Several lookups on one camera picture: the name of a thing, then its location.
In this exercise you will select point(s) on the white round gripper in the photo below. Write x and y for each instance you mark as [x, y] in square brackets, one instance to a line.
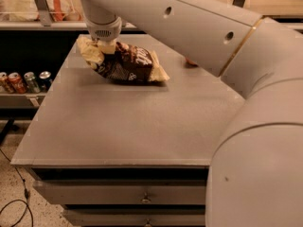
[104, 31]

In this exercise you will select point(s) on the brown chip bag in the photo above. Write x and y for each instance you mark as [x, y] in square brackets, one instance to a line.
[129, 63]

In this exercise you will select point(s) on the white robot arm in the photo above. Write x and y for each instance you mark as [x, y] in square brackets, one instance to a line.
[255, 176]

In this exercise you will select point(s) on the white orange bag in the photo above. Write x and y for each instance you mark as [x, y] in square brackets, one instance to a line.
[27, 10]

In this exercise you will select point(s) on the blue silver soda can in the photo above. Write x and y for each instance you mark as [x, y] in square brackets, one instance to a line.
[46, 80]

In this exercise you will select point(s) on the silver green soda can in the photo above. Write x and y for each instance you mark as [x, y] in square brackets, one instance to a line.
[32, 82]

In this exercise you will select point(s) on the orange soda can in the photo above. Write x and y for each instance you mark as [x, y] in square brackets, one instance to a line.
[5, 83]
[17, 82]

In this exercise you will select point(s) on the orange soda can far left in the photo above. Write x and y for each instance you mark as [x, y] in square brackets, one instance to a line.
[5, 83]

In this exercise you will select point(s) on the red apple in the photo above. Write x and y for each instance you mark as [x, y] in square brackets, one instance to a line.
[191, 63]

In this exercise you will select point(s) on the grey upper drawer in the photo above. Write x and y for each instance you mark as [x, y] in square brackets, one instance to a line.
[98, 193]

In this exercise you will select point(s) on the grey drawer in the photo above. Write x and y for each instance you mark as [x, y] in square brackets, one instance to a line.
[136, 218]
[98, 193]

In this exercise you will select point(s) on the grey lower drawer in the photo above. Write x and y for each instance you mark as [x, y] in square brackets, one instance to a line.
[136, 218]

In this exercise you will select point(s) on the metal bracket left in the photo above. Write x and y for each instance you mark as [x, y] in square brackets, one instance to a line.
[44, 13]

